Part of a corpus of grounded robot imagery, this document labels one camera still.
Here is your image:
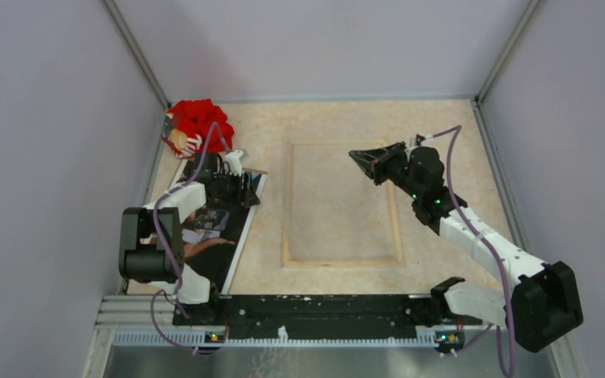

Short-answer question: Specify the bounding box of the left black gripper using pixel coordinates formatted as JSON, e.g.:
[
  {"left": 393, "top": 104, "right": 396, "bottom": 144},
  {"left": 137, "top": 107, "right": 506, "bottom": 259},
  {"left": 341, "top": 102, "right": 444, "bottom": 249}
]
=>
[{"left": 212, "top": 168, "right": 259, "bottom": 208}]

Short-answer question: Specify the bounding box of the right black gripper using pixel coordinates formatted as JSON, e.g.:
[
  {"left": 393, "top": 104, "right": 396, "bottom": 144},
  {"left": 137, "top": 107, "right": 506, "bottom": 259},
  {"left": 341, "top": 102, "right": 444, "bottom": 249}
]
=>
[{"left": 349, "top": 142, "right": 422, "bottom": 201}]

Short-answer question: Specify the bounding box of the large glossy photo print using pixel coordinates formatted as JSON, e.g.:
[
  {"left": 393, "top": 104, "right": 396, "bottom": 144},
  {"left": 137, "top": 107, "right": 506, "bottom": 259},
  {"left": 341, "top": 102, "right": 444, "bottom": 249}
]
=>
[{"left": 181, "top": 156, "right": 268, "bottom": 294}]

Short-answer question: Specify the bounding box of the wooden picture frame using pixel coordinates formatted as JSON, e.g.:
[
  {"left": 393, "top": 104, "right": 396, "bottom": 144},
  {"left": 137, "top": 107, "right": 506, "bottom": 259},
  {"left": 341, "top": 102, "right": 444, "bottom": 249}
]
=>
[{"left": 282, "top": 139, "right": 403, "bottom": 268}]

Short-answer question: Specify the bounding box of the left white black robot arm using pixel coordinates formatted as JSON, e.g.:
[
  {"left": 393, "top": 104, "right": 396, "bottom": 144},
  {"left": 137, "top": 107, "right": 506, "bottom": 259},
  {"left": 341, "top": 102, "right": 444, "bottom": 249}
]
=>
[{"left": 118, "top": 151, "right": 267, "bottom": 326}]

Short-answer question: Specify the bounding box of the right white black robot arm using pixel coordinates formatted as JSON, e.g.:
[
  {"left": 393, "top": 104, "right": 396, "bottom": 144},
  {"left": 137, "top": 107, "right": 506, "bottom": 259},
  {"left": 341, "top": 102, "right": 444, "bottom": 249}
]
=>
[{"left": 348, "top": 143, "right": 584, "bottom": 353}]

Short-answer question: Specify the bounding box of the red cloth toy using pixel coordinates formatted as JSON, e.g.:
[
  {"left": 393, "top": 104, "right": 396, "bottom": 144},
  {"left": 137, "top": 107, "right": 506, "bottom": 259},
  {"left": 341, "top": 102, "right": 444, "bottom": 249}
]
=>
[{"left": 161, "top": 98, "right": 235, "bottom": 159}]

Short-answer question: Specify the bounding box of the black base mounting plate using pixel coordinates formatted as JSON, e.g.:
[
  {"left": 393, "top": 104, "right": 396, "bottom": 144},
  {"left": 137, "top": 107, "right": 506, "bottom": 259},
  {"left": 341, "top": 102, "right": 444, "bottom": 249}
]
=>
[{"left": 173, "top": 294, "right": 480, "bottom": 340}]

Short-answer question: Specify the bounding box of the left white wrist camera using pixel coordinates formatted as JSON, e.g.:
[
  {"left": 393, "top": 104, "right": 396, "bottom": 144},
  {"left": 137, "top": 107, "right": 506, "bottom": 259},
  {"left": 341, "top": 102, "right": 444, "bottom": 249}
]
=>
[{"left": 224, "top": 150, "right": 248, "bottom": 176}]

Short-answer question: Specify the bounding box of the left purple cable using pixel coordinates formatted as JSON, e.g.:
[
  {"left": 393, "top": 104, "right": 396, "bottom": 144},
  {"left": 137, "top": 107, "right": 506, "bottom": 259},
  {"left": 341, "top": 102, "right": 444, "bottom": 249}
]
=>
[{"left": 150, "top": 120, "right": 233, "bottom": 356}]

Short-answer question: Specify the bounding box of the aluminium front rail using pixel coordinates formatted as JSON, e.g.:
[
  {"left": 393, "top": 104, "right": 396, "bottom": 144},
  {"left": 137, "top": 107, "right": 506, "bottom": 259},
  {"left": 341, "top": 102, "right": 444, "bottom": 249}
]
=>
[{"left": 84, "top": 277, "right": 585, "bottom": 377}]

